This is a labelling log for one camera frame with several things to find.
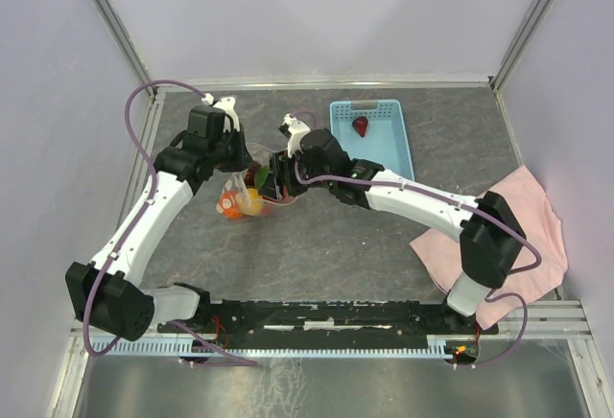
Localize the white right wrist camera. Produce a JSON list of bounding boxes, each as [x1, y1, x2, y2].
[[278, 113, 312, 158]]

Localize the yellow lemon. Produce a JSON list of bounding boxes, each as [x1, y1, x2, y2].
[[243, 188, 265, 217]]

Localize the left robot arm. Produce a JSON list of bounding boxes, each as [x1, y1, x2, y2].
[[65, 97, 251, 341]]

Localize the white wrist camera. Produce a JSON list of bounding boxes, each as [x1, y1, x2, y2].
[[278, 113, 312, 158], [201, 93, 241, 132]]

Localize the clear polka dot zip bag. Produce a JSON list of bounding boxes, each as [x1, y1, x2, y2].
[[216, 142, 295, 220]]

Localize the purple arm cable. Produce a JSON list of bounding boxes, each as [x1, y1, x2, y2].
[[82, 80, 263, 369], [292, 109, 543, 369]]

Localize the light blue cable duct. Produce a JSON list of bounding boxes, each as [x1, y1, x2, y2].
[[90, 334, 481, 358]]

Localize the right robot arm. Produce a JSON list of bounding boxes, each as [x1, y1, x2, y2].
[[259, 128, 530, 333]]

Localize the dark red apple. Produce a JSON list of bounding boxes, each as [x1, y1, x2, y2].
[[243, 161, 261, 188]]

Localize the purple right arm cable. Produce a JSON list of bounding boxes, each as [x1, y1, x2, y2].
[[292, 109, 543, 369]]

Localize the light blue perforated basket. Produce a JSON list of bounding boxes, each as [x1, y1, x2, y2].
[[329, 99, 414, 180]]

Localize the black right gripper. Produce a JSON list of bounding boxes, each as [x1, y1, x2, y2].
[[258, 146, 333, 201]]

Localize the orange tangerine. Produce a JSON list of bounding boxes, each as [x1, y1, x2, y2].
[[216, 191, 244, 220]]

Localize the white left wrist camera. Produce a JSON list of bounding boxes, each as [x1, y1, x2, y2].
[[201, 93, 241, 132]]

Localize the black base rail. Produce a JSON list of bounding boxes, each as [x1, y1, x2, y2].
[[181, 300, 499, 351]]

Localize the yellow orange fruit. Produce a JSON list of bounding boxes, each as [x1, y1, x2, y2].
[[254, 165, 270, 190]]

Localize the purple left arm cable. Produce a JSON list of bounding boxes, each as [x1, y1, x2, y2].
[[82, 80, 263, 369]]

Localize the pink cloth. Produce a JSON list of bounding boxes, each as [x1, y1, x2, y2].
[[411, 166, 568, 303]]

